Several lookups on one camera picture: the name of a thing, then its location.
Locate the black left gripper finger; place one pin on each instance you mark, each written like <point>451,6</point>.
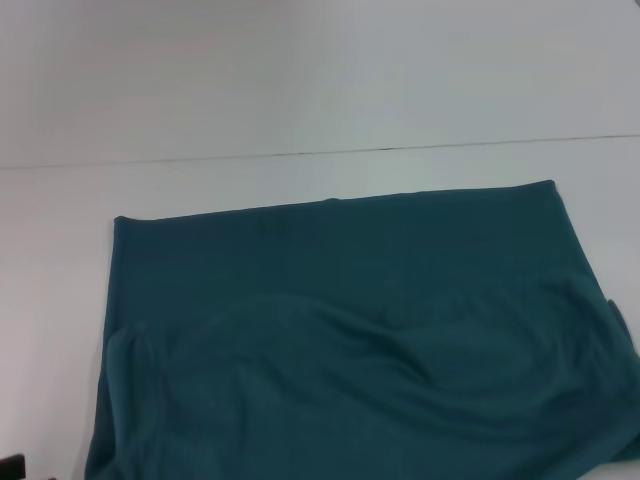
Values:
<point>11,454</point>

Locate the teal blue FREE t-shirt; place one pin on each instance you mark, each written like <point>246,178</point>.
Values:
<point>350,325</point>

